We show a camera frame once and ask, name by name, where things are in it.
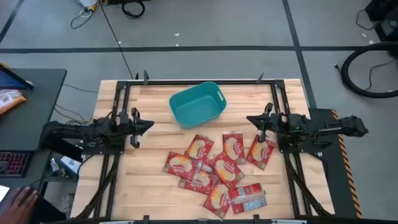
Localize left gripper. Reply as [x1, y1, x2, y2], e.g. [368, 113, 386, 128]
[118, 107, 155, 149]

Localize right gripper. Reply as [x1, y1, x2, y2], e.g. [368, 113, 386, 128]
[246, 102, 289, 143]

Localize teal plastic basket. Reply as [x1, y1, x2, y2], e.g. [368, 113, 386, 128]
[169, 81, 227, 130]

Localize white box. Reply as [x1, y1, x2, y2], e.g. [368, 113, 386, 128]
[60, 156, 83, 175]

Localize black platform with hazard stripes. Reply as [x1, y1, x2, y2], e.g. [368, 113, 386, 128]
[308, 108, 364, 219]

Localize black desk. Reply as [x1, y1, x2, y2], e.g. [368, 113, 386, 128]
[0, 68, 68, 224]

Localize black keyboard with red backlight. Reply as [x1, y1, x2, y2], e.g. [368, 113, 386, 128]
[0, 151, 34, 179]

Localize orange snack bag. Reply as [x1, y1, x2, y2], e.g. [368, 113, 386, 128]
[0, 89, 27, 116]

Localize computer monitor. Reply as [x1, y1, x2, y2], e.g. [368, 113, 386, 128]
[0, 63, 35, 91]

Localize person's hand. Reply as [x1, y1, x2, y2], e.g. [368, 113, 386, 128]
[0, 185, 39, 224]

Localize white paper sheet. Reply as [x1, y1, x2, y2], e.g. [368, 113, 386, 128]
[0, 185, 11, 203]

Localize black equipment case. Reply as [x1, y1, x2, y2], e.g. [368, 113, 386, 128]
[364, 0, 398, 42]

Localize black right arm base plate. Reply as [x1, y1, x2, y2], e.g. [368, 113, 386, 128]
[277, 132, 325, 154]

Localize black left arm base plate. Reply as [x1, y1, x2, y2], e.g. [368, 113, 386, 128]
[81, 143, 126, 156]

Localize long black floor cable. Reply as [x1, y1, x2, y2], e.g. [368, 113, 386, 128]
[98, 0, 135, 80]

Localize thick black hose ring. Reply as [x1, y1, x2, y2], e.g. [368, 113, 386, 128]
[340, 41, 398, 100]

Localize coiled black cable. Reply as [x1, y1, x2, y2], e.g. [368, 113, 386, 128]
[121, 0, 146, 19]

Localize white and black cable loop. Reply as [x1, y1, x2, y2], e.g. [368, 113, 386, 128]
[70, 7, 95, 30]

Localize thin black cable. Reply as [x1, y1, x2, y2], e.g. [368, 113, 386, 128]
[363, 58, 398, 91]

